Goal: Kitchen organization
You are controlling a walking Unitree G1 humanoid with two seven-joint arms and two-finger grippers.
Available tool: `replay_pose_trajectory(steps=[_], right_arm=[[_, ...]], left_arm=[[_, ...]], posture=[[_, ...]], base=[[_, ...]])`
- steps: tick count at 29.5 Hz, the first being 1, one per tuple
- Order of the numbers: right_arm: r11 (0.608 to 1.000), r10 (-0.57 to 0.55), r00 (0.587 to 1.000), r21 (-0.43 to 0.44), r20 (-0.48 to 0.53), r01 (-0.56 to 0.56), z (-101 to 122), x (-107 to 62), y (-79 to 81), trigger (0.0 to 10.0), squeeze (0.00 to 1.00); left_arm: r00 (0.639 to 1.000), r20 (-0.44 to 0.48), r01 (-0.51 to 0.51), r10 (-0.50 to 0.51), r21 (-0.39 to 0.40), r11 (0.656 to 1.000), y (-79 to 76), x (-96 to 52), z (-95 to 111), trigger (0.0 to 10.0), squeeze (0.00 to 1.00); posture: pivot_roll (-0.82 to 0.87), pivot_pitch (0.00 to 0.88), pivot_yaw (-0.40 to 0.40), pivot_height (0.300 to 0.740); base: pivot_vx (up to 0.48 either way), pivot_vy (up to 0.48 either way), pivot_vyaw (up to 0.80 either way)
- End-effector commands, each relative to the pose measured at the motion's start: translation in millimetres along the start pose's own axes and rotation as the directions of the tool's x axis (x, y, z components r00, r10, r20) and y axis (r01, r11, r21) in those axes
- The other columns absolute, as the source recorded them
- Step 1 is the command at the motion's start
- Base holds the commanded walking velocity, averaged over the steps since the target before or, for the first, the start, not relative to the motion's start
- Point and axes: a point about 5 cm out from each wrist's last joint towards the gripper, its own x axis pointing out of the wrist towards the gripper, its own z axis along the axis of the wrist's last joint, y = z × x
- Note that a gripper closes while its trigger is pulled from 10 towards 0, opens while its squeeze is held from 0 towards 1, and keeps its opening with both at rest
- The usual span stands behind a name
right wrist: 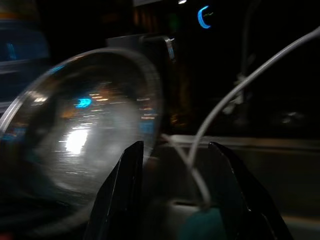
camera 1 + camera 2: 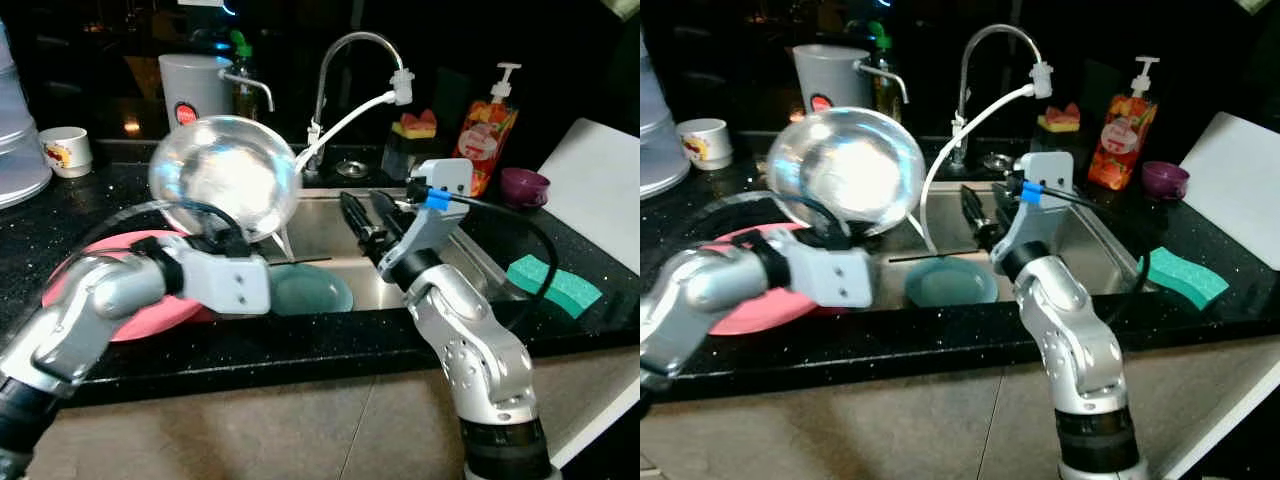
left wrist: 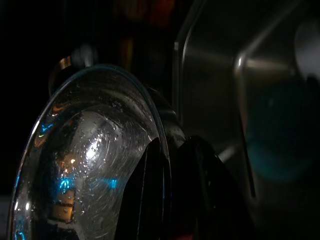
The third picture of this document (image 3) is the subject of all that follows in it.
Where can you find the stainless steel sink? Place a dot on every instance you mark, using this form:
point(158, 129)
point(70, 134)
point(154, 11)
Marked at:
point(212, 75)

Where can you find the clear glass bowl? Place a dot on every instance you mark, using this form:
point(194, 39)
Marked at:
point(95, 150)

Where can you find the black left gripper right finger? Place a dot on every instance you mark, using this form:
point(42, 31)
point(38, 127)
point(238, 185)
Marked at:
point(205, 195)

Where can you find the teal bowl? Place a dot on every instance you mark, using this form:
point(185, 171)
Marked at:
point(275, 145)

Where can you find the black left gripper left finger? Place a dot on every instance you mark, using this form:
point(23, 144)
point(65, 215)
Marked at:
point(147, 200)

